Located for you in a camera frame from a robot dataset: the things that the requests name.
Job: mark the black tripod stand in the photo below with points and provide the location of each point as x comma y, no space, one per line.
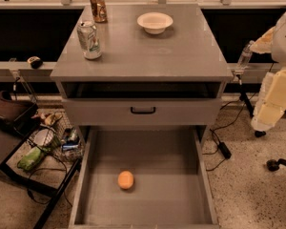
244,97

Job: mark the orange fruit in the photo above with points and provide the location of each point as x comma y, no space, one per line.
125,180

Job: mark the black power adapter with cable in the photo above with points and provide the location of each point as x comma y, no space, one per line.
220,145

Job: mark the black chair caster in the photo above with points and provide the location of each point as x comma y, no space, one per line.
274,165

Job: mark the small black round device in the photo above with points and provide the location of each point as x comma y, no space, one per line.
35,62

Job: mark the clear plastic water bottle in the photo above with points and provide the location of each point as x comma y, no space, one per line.
244,58

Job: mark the open grey middle drawer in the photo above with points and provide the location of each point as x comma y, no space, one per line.
170,190

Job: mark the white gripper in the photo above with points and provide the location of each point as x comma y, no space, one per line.
284,45

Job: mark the orange brown soda can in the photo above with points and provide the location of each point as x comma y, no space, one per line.
99,12

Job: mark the white bowl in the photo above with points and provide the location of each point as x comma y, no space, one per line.
154,22

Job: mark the grey drawer cabinet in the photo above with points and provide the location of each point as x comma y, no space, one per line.
183,62

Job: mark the grey top drawer black handle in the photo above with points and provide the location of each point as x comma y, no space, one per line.
142,112

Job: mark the green chip bag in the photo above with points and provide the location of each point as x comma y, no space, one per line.
31,159

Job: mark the wire basket of snacks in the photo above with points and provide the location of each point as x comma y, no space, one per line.
57,136

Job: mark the green white soda can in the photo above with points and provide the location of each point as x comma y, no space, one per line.
88,39

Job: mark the dark brown bag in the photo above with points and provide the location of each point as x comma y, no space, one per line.
15,115

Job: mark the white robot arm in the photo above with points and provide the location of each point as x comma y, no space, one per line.
278,52

